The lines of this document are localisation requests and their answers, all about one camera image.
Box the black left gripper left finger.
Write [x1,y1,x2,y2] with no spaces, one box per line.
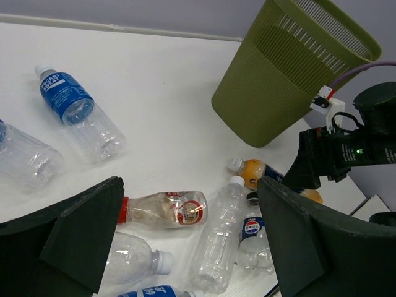
[1,176,124,296]

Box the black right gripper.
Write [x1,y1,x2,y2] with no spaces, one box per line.
[283,127,376,189]

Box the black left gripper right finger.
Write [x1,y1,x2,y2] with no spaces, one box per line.
[258,178,395,296]

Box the Pepsi bottle black cap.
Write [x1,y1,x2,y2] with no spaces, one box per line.
[237,192,275,275]

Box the clear bottle blue cap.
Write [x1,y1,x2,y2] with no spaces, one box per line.
[1,121,64,191]

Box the tall clear bottle white cap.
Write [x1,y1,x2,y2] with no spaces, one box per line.
[189,176,246,294]

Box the blue label bottle white cap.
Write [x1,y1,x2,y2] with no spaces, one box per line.
[118,285,205,297]

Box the red cap clear bottle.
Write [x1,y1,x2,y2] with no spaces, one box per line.
[118,191,209,230]

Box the Pocari Sweat blue label bottle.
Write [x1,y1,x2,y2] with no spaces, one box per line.
[35,64,126,163]

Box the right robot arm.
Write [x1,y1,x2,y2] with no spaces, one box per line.
[283,82,395,189]

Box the green plastic waste bin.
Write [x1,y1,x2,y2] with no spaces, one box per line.
[212,0,382,147]

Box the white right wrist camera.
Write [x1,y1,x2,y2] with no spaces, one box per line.
[310,85,345,132]

